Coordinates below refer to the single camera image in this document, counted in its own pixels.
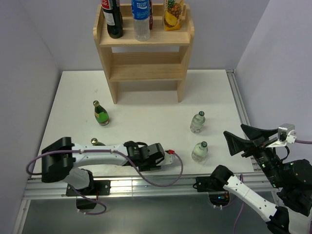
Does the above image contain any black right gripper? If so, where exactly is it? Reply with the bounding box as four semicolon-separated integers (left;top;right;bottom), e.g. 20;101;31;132
222;121;284;185

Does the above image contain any blue grape juice carton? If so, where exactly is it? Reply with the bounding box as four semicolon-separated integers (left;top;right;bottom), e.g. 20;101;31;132
149;0;153;30

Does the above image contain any Pocari Sweat bottle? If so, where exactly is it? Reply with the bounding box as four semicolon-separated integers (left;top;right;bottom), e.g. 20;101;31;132
131;0;150;41

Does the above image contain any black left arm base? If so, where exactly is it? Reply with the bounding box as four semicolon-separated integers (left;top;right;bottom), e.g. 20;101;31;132
65;180;111;211

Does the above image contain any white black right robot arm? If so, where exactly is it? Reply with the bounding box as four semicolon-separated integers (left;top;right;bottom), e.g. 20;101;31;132
211;123;312;234

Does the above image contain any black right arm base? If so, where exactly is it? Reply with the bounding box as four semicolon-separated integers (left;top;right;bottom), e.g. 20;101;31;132
193;176;224;193

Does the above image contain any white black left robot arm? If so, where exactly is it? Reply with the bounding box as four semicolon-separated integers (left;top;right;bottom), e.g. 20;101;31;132
41;137;173;195

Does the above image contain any wooden two-tier shelf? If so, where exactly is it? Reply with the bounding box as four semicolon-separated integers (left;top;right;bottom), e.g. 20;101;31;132
93;3;195;103

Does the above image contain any clear glass bottle front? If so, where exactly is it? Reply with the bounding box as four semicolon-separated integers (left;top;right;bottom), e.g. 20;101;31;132
191;141;208;162

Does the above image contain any clear glass bottle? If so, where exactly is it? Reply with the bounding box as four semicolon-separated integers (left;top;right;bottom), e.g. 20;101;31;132
191;141;208;162
190;111;206;134

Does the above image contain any clear glass bottle rear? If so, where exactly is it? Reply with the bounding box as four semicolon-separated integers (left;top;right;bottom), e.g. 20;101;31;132
190;111;206;134

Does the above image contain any green glass bottle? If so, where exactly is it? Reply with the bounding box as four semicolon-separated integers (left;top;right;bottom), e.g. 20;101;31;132
91;137;105;146

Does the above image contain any pineapple juice carton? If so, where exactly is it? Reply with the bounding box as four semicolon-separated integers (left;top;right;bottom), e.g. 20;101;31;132
162;0;184;31

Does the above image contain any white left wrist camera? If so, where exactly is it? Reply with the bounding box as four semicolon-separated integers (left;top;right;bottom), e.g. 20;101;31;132
157;150;175;166

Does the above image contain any aluminium frame rail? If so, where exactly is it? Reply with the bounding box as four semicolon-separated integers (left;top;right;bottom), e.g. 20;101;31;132
15;70;273;234

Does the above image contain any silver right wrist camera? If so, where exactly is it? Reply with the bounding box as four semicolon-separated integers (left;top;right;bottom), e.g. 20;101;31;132
267;123;297;148

